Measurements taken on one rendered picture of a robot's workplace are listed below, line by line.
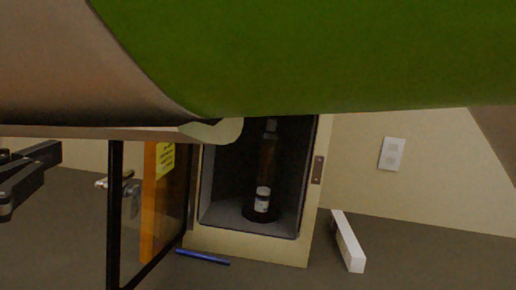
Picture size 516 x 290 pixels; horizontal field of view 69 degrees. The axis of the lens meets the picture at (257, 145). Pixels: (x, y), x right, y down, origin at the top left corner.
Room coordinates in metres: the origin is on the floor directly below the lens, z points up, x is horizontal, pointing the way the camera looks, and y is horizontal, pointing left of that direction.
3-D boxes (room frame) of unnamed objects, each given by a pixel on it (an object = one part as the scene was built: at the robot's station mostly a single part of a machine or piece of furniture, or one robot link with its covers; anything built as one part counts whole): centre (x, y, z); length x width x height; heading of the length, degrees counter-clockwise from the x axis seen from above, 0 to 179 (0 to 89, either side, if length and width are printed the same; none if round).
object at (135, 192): (0.59, 0.20, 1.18); 0.02 x 0.02 x 0.06; 77
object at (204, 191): (0.97, -0.01, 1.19); 0.26 x 0.24 x 0.35; 86
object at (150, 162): (0.69, 0.19, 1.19); 0.30 x 0.01 x 0.40; 167
